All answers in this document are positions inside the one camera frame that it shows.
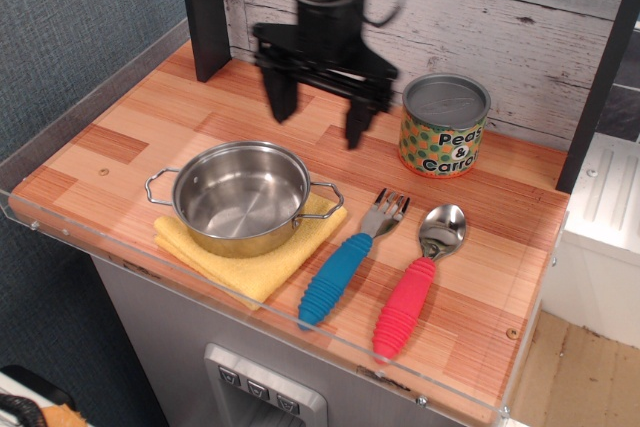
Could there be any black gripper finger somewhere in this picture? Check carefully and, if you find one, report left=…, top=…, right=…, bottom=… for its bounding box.
left=345, top=96, right=379, bottom=150
left=260, top=66, right=299, bottom=123

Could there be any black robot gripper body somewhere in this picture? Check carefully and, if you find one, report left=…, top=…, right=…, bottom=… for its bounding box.
left=253, top=0, right=398, bottom=112

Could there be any red handled metal spoon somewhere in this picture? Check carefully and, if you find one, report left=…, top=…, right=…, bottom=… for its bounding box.
left=372, top=204, right=467, bottom=362

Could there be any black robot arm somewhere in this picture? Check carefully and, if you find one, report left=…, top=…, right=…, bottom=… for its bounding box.
left=253, top=0, right=398, bottom=149

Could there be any stainless steel pot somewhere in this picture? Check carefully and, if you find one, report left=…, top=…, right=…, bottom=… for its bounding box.
left=145, top=140, right=344, bottom=258

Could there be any peas and carrots can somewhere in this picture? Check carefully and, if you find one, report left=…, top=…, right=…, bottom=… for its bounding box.
left=398, top=74, right=491, bottom=179

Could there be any yellow folded cloth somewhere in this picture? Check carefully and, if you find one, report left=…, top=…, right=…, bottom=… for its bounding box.
left=154, top=207, right=347, bottom=310

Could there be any white toy sink unit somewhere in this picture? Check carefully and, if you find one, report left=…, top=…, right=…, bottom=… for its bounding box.
left=541, top=133, right=639, bottom=347

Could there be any grey toy fridge cabinet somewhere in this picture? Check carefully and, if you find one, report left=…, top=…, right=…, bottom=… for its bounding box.
left=91, top=254, right=471, bottom=427

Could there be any clear acrylic table guard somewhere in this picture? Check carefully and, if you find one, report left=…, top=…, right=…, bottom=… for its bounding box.
left=6, top=24, right=568, bottom=425

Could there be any orange object bottom left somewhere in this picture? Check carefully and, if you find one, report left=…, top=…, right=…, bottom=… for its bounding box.
left=41, top=405, right=88, bottom=427

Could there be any blue handled metal fork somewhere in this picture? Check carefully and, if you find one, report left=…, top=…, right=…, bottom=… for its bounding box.
left=297, top=188, right=410, bottom=331

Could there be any dark right support post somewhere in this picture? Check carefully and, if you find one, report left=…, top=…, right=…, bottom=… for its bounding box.
left=556, top=0, right=639, bottom=194

